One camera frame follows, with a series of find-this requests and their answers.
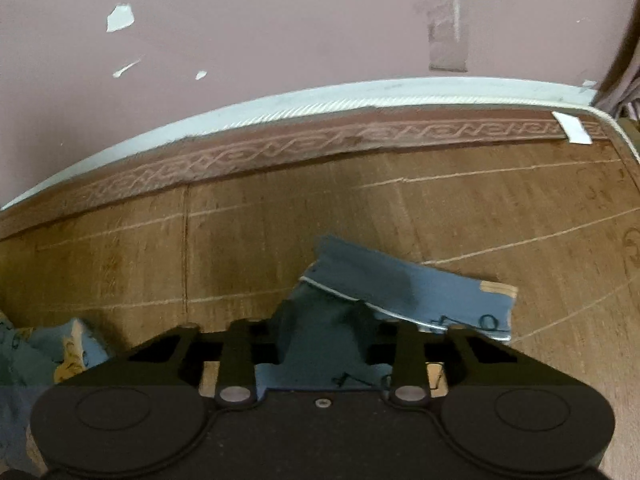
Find mauve curtain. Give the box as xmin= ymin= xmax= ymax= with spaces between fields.
xmin=597 ymin=42 xmax=640 ymax=122

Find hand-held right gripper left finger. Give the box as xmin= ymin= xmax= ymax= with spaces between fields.
xmin=107 ymin=319 xmax=281 ymax=408

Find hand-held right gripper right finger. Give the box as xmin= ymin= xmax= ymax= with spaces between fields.
xmin=361 ymin=316 xmax=531 ymax=408

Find white mattress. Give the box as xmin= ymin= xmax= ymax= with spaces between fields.
xmin=0 ymin=76 xmax=640 ymax=211

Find white mat tag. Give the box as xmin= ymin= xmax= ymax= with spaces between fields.
xmin=552 ymin=111 xmax=594 ymax=144

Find tape patch on wall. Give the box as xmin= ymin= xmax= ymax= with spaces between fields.
xmin=428 ymin=0 xmax=471 ymax=73

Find blue pants with yellow print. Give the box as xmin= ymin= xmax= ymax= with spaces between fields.
xmin=0 ymin=234 xmax=518 ymax=476

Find brown bamboo bed mat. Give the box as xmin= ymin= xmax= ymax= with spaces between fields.
xmin=0 ymin=106 xmax=640 ymax=480

